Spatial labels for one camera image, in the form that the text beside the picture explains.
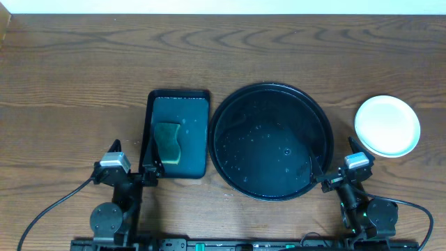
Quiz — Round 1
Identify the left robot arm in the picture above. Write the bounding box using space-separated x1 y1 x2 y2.
90 139 164 250

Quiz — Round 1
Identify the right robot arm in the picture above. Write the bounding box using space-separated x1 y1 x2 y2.
309 137 398 250

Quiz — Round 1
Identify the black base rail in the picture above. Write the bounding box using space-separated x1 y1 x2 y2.
69 237 421 251

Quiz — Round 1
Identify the black rectangular water tray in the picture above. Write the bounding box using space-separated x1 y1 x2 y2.
139 89 210 179

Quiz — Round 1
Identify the green yellow sponge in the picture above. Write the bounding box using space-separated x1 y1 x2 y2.
153 123 181 165

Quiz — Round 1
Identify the light green plate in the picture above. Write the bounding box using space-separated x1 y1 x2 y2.
354 96 421 158

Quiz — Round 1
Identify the black round tray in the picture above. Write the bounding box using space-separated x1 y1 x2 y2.
208 82 334 201

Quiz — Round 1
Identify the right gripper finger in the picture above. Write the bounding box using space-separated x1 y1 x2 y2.
348 137 375 162
307 148 323 181

